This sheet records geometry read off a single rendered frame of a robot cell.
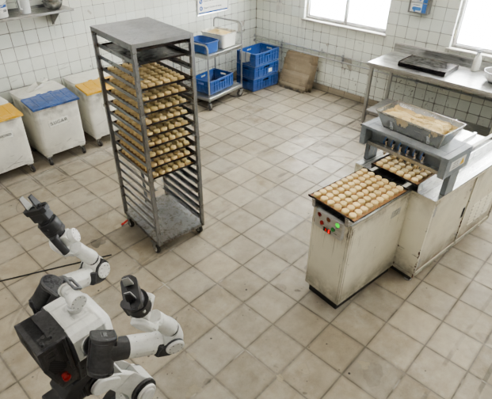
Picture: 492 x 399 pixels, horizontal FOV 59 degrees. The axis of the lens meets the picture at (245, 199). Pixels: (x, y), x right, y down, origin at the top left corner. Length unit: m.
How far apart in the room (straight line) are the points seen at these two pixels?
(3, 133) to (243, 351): 3.39
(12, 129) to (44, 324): 3.57
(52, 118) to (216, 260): 2.60
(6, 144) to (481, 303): 4.73
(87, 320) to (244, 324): 1.70
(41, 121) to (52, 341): 3.78
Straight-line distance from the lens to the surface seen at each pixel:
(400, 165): 3.58
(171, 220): 4.10
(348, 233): 3.00
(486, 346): 3.69
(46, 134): 5.45
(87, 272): 2.22
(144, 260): 3.94
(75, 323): 1.89
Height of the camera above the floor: 2.61
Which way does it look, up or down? 35 degrees down
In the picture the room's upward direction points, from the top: 1 degrees clockwise
